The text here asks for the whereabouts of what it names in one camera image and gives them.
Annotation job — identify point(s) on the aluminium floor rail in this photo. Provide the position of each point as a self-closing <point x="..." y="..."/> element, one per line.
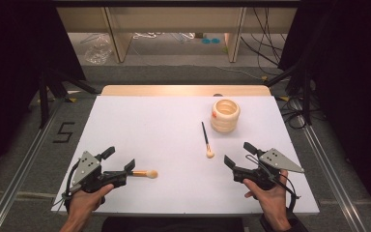
<point x="16" y="187"/>
<point x="331" y="180"/>

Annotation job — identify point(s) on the cream ribbed brush holder cup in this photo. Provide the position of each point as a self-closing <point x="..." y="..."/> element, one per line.
<point x="225" y="117"/>

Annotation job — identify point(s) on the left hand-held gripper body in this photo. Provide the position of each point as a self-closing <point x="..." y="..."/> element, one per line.
<point x="87" y="166"/>

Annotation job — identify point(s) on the white board mat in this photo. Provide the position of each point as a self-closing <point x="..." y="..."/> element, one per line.
<point x="161" y="135"/>

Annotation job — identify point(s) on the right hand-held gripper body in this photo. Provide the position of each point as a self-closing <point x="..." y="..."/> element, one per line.
<point x="277" y="160"/>

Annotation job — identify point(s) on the clear plastic bag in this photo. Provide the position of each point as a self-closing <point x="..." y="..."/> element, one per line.
<point x="98" y="51"/>

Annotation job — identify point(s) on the person's right hand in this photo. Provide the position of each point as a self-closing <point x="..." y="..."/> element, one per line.
<point x="272" y="199"/>

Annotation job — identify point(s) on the dark curtain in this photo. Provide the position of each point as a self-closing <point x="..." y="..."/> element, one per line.
<point x="351" y="80"/>
<point x="13" y="64"/>

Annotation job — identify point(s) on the wooden table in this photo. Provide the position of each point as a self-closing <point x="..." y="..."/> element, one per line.
<point x="174" y="90"/>

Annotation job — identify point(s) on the person's left hand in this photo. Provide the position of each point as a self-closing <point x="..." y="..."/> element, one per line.
<point x="83" y="203"/>

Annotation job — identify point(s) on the black metal stand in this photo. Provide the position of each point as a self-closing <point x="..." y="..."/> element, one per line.
<point x="44" y="96"/>
<point x="306" y="96"/>

